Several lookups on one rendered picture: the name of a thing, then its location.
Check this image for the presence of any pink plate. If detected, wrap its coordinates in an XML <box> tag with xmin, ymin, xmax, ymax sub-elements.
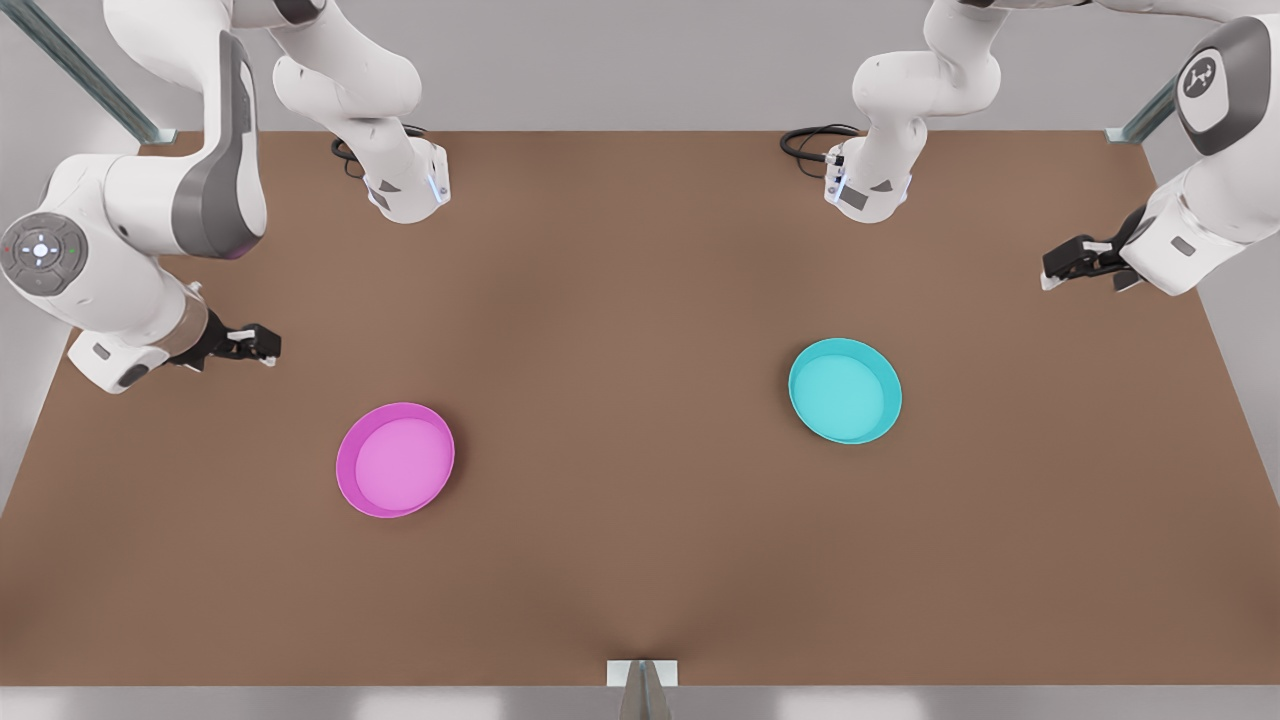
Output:
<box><xmin>335</xmin><ymin>402</ymin><xmax>456</xmax><ymax>519</ymax></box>

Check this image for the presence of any blue plate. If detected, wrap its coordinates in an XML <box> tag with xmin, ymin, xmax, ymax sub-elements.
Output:
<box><xmin>788</xmin><ymin>337</ymin><xmax>903</xmax><ymax>445</ymax></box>

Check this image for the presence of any silver frame post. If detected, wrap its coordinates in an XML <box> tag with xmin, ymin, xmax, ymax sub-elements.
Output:
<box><xmin>606</xmin><ymin>658</ymin><xmax>680</xmax><ymax>720</ymax></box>
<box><xmin>0</xmin><ymin>0</ymin><xmax>178</xmax><ymax>147</ymax></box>
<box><xmin>1104</xmin><ymin>78</ymin><xmax>1181</xmax><ymax>145</ymax></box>

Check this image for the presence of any black cable loop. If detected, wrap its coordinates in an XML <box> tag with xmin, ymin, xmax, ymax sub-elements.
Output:
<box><xmin>331</xmin><ymin>124</ymin><xmax>430</xmax><ymax>182</ymax></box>
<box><xmin>779</xmin><ymin>123</ymin><xmax>864</xmax><ymax>182</ymax></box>

